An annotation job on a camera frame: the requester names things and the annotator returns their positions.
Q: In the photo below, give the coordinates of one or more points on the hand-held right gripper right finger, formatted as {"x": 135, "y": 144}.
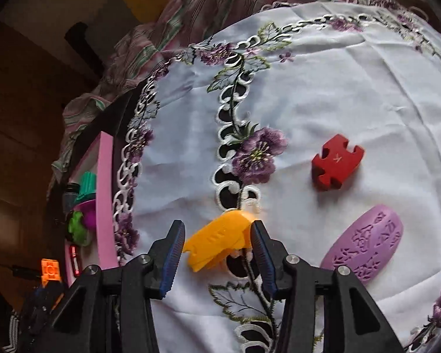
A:
{"x": 262, "y": 261}

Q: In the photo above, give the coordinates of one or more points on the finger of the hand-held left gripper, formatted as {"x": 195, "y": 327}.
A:
{"x": 40, "y": 301}

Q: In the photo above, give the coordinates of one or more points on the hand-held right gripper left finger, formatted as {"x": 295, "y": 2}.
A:
{"x": 172, "y": 261}

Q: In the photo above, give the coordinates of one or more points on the orange plastic building block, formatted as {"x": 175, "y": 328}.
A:
{"x": 50, "y": 270}

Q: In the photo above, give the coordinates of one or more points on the yellow plastic toy piece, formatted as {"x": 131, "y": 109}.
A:
{"x": 217, "y": 239}

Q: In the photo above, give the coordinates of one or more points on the red metallic cylinder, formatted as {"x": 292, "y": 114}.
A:
{"x": 74, "y": 261}

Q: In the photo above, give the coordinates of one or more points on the lime green plastic toy piece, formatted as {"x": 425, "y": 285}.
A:
{"x": 77, "y": 230}

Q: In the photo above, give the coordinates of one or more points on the pink storage box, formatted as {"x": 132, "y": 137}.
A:
{"x": 106, "y": 198}

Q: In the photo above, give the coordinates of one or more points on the magenta plastic toy piece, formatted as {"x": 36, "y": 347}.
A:
{"x": 90, "y": 213}

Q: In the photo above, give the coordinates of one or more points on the green ribbed plastic toy piece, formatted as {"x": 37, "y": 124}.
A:
{"x": 88, "y": 185}

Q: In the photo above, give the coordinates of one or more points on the black white zigzag cloth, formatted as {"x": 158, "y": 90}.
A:
{"x": 9, "y": 334}

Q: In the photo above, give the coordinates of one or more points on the purple patterned oval piece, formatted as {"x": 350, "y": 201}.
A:
{"x": 367, "y": 242}

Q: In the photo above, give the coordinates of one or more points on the small dark jar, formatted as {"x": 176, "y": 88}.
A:
{"x": 70, "y": 195}

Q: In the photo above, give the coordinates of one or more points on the red puzzle-shaped block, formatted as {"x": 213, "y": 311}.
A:
{"x": 334, "y": 165}

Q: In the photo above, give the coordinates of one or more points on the white floral embroidered tablecloth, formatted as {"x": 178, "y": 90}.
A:
{"x": 352, "y": 99}

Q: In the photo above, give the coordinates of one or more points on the black chair back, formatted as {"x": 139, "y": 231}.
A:
{"x": 81, "y": 40}

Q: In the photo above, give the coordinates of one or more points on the pink green striped cloth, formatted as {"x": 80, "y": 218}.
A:
{"x": 205, "y": 3}

